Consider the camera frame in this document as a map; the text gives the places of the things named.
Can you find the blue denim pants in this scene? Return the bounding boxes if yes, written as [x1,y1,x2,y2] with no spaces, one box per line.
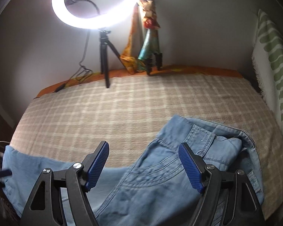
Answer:
[3,115,264,225]

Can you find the orange patterned cloth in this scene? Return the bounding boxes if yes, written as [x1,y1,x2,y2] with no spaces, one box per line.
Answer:
[120,0,162,75]

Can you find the beige plaid bed mat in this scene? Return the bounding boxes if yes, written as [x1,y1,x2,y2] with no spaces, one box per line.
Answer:
[11,75,283,217]

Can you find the white ring light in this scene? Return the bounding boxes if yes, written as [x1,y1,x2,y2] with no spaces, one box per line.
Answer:
[51,0,139,30]

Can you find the black ring light cable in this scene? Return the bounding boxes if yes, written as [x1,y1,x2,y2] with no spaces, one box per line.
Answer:
[54,0,102,92]

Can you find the green striped white pillow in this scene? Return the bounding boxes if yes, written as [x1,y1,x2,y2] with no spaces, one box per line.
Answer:
[251,9,283,134]

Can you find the orange bed sheet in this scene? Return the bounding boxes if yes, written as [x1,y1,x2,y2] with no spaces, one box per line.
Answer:
[36,65,243,98]

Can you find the black tripod stand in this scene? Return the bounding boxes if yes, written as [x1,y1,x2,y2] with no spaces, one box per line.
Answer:
[99,29,122,88]

